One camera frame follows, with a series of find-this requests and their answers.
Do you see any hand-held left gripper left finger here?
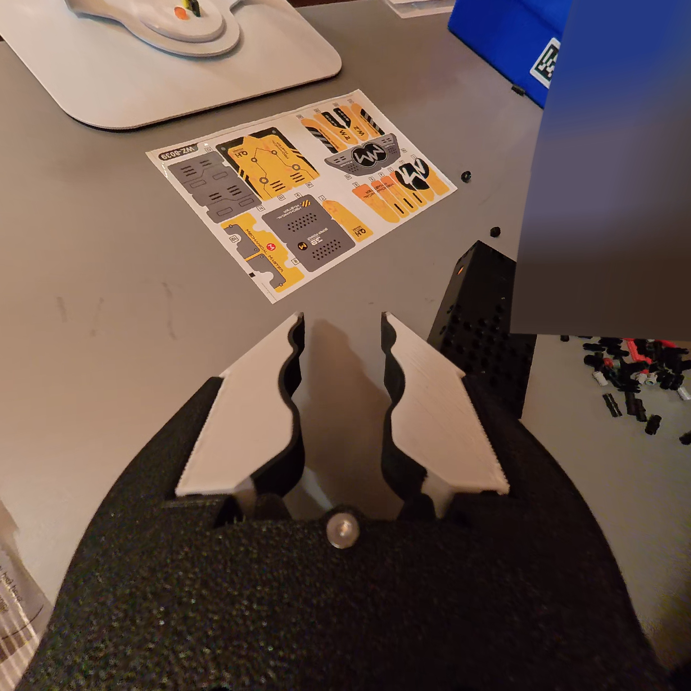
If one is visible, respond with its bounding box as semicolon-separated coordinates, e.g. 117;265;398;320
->
175;312;306;511

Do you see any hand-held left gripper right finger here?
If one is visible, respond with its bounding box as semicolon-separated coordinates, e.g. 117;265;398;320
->
380;312;511;519

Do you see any pile of small plastic pins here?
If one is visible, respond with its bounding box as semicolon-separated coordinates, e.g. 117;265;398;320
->
559;335;691;449

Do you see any blue plastic bin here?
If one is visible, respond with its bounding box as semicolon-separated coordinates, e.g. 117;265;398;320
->
447;0;573;109

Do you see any black perforated plastic box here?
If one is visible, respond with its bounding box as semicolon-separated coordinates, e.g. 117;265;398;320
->
426;240;538;419

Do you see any yellow grey sticker sheet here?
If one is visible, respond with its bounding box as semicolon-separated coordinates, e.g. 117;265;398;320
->
146;89;459;304

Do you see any clear bag of yellow parts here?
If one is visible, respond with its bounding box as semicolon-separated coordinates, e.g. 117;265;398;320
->
0;499;54;683

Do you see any white book stand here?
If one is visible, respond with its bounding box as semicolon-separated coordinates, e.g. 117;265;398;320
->
0;0;343;131

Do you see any clear plastic sleeve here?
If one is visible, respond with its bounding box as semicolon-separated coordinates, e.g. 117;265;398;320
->
386;0;457;18

